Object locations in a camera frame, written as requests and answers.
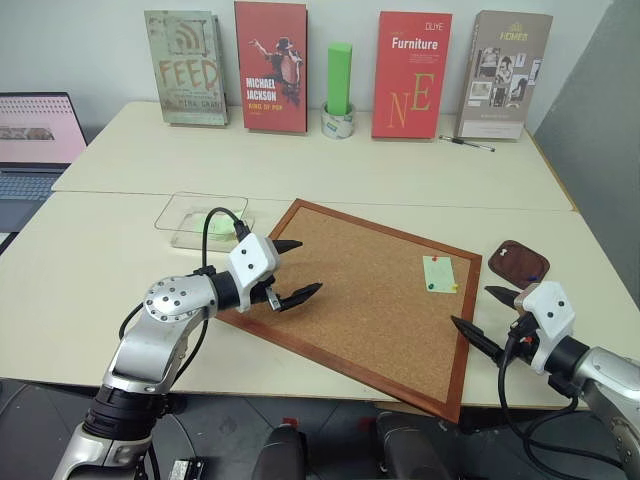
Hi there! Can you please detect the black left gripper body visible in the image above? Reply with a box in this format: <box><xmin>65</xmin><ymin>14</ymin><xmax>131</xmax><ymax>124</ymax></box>
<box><xmin>247</xmin><ymin>238</ymin><xmax>285</xmax><ymax>312</ymax></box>

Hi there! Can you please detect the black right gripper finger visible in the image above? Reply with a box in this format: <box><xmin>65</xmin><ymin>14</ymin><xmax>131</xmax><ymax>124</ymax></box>
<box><xmin>483</xmin><ymin>285</ymin><xmax>521</xmax><ymax>310</ymax></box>
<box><xmin>450</xmin><ymin>315</ymin><xmax>503</xmax><ymax>365</ymax></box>

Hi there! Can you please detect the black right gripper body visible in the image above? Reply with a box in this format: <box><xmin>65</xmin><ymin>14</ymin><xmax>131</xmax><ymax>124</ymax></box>
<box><xmin>499</xmin><ymin>293</ymin><xmax>546</xmax><ymax>372</ymax></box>

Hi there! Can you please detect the wood-framed cork board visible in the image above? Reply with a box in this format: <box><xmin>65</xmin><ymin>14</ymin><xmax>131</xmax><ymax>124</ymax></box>
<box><xmin>214</xmin><ymin>197</ymin><xmax>483</xmax><ymax>425</ymax></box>

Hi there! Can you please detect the pale green paper note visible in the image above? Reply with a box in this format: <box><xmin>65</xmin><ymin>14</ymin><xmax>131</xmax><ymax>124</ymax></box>
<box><xmin>422</xmin><ymin>255</ymin><xmax>459</xmax><ymax>294</ymax></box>

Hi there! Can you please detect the clear plastic tray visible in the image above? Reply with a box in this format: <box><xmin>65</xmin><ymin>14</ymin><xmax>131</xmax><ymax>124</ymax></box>
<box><xmin>153</xmin><ymin>190</ymin><xmax>257</xmax><ymax>254</ymax></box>

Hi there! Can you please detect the clear tape roll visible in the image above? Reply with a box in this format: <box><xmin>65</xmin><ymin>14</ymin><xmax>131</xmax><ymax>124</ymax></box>
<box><xmin>319</xmin><ymin>100</ymin><xmax>358</xmax><ymax>139</ymax></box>

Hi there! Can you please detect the black ballpoint pen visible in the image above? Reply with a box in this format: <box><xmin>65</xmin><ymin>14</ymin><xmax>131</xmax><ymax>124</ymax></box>
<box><xmin>438</xmin><ymin>134</ymin><xmax>497</xmax><ymax>153</ymax></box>

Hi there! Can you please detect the dark rounded shape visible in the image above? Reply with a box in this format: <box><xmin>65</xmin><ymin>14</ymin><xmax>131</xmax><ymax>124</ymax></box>
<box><xmin>249</xmin><ymin>423</ymin><xmax>309</xmax><ymax>480</ymax></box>

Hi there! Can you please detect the red Michael Jackson book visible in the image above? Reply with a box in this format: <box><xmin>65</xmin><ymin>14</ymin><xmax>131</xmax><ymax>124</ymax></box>
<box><xmin>233</xmin><ymin>0</ymin><xmax>309</xmax><ymax>135</ymax></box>

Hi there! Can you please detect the green rectangular block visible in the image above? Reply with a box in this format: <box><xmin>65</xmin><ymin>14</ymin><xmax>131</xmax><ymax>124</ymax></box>
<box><xmin>326</xmin><ymin>42</ymin><xmax>355</xmax><ymax>116</ymax></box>

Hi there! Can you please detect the black labelled box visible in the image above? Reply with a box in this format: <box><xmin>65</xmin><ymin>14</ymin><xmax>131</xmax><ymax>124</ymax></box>
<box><xmin>169</xmin><ymin>455</ymin><xmax>212</xmax><ymax>480</ymax></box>

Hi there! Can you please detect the grey FEED book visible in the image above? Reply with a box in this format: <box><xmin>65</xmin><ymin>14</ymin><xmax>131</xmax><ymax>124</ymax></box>
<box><xmin>143</xmin><ymin>9</ymin><xmax>231</xmax><ymax>128</ymax></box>

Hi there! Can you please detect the red Furniture book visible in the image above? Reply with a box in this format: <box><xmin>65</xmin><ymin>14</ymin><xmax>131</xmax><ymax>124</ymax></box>
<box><xmin>370</xmin><ymin>10</ymin><xmax>454</xmax><ymax>142</ymax></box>

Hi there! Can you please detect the beige Homes book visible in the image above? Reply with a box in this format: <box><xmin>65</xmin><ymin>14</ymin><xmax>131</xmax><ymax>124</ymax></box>
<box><xmin>453</xmin><ymin>9</ymin><xmax>555</xmax><ymax>143</ymax></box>

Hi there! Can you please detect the grey laptop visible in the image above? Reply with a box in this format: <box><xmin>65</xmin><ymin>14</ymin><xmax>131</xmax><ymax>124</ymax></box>
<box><xmin>0</xmin><ymin>90</ymin><xmax>89</xmax><ymax>254</ymax></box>

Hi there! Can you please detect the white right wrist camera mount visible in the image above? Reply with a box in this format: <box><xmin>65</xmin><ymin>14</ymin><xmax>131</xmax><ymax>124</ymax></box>
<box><xmin>521</xmin><ymin>280</ymin><xmax>577</xmax><ymax>376</ymax></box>

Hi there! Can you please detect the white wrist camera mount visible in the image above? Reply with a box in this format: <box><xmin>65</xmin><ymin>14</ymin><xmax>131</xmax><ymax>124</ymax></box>
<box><xmin>227</xmin><ymin>233</ymin><xmax>282</xmax><ymax>314</ymax></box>
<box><xmin>521</xmin><ymin>280</ymin><xmax>577</xmax><ymax>376</ymax></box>

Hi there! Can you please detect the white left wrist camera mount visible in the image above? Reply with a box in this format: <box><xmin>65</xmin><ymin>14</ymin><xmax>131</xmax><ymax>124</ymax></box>
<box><xmin>227</xmin><ymin>233</ymin><xmax>282</xmax><ymax>314</ymax></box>

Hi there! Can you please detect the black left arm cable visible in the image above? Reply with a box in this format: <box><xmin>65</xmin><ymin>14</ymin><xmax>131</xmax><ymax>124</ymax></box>
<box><xmin>118</xmin><ymin>207</ymin><xmax>250</xmax><ymax>401</ymax></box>

